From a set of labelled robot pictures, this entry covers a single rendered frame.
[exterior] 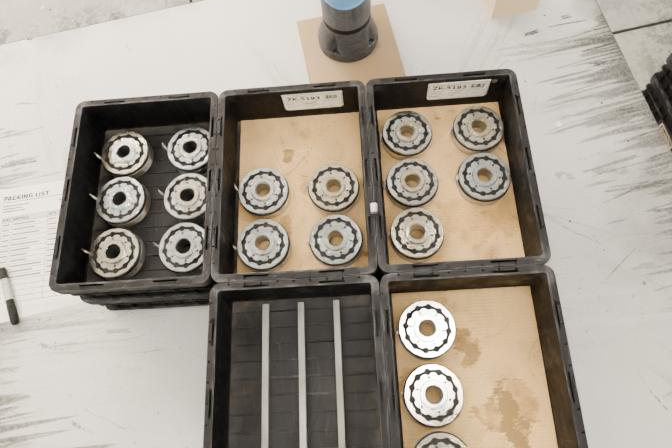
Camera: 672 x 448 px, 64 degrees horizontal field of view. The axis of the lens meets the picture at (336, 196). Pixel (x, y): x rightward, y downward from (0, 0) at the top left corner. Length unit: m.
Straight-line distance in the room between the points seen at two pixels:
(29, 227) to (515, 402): 1.13
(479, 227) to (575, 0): 0.74
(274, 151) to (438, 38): 0.55
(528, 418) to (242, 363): 0.52
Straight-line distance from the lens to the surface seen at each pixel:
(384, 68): 1.37
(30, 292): 1.41
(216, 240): 1.03
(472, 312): 1.06
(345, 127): 1.17
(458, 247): 1.08
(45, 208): 1.47
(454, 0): 1.55
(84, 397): 1.31
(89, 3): 2.81
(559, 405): 1.03
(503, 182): 1.11
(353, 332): 1.04
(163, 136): 1.26
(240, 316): 1.08
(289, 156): 1.16
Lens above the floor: 1.86
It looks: 68 degrees down
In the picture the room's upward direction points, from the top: 11 degrees counter-clockwise
